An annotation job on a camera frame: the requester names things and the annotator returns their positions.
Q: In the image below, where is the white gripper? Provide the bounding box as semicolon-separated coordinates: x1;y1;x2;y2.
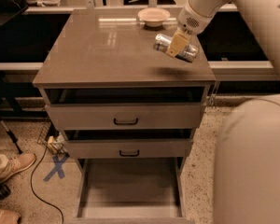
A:
166;1;213;57

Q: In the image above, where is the silver blue redbull can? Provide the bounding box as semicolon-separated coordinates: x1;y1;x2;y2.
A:
153;34;199;63

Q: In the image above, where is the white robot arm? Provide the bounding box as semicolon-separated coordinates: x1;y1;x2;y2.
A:
168;0;280;224

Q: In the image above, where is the grey drawer cabinet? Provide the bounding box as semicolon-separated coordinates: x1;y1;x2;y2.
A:
32;7;217;224

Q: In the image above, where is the middle grey drawer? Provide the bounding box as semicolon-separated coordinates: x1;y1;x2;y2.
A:
64;139;193;159

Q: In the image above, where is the grey drawer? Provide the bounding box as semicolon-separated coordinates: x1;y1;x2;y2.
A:
64;139;193;159
46;104;205;131
66;158;195;224

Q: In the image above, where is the top grey drawer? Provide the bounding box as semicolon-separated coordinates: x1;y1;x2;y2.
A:
46;104;205;131

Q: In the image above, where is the bottom grey drawer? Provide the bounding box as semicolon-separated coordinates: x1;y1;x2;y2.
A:
66;158;195;224

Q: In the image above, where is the white ceramic bowl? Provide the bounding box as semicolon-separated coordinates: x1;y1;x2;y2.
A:
138;7;170;27

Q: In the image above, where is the blue tape cross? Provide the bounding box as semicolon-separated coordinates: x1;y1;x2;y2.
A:
44;154;69;182

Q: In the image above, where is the black tripod leg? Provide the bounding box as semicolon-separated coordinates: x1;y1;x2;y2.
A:
0;116;22;154

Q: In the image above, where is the tan shoe upper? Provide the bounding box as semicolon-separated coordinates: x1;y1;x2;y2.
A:
0;153;36;183

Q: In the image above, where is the tan shoe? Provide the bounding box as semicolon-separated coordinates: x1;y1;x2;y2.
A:
0;209;21;224
0;153;36;183

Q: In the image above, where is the tan shoe lower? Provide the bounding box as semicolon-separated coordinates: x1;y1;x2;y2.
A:
0;209;21;224

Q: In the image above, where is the wire basket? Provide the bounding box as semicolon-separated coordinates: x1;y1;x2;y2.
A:
37;120;66;155

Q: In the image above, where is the black cable on left floor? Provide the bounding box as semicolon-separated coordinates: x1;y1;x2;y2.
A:
29;143;65;224

